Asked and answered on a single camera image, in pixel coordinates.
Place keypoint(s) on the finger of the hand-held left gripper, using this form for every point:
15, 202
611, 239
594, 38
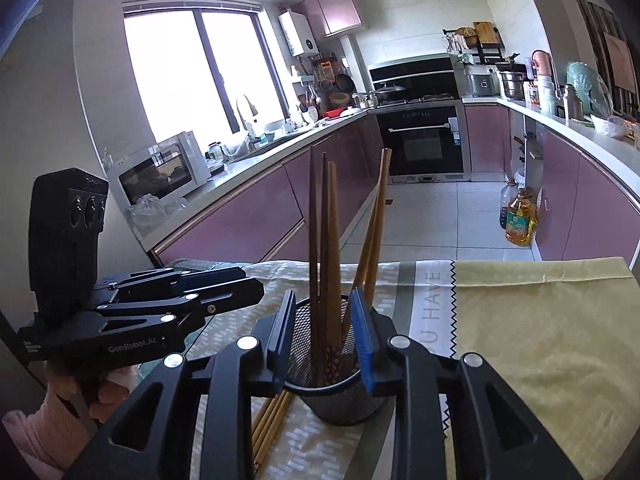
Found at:
230, 295
215, 276

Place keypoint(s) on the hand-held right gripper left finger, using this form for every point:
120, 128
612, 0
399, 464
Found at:
280, 345

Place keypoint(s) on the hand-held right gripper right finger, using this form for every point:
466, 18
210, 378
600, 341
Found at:
364, 350

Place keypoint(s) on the black mesh pen holder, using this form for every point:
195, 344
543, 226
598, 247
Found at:
330, 405

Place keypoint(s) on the floral-tipped wooden chopstick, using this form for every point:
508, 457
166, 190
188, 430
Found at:
313, 220
324, 230
367, 250
334, 230
381, 220

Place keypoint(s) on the person's left forearm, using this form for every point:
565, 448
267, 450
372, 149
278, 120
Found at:
45, 430

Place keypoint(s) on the hanging pans and utensils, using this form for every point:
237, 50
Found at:
334, 82

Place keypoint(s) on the person's left hand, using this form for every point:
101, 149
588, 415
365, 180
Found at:
122, 385

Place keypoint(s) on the pink base cabinet run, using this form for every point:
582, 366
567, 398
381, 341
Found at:
250, 205
575, 195

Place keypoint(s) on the clear plastic bag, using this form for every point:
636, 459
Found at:
155, 212

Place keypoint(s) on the white toaster oven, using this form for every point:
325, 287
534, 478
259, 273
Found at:
160, 170

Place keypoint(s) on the printed patchwork tablecloth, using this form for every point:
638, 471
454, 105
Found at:
525, 335

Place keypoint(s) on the kitchen faucet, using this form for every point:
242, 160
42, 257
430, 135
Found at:
247, 115

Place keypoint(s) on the dark liquid plastic bottle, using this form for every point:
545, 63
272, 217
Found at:
506, 207

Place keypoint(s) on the yellow cooking oil bottle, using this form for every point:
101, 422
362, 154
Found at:
521, 220

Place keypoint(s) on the large kitchen window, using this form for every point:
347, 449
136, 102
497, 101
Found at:
175, 75

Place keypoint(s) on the black built-in oven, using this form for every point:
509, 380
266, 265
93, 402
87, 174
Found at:
420, 140

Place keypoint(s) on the dark pot with lid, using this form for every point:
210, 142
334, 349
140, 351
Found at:
390, 92

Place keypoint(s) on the black range hood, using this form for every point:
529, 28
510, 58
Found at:
412, 77

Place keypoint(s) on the pink upper cabinets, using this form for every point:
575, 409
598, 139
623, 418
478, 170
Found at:
332, 10

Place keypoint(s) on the silver rice cooker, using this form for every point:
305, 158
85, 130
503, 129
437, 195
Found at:
481, 81

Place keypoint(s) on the steel stockpot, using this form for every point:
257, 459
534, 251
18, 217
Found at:
512, 86

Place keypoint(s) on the white bottles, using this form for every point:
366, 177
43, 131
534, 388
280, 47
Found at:
547, 94

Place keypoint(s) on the black countertop storage rack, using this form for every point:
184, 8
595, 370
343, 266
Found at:
480, 52

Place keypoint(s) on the steel thermos flask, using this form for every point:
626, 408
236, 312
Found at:
573, 104

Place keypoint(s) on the white bowl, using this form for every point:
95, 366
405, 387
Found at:
611, 127

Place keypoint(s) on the pink kettle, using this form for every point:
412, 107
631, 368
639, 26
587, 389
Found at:
542, 63

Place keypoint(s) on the wooden cutting board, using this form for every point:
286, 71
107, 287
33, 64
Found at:
484, 33

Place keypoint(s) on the teal plastic-covered appliance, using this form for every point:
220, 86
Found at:
587, 85

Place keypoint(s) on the white wall water heater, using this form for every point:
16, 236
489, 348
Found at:
299, 34

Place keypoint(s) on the framed wall picture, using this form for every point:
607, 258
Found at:
620, 62

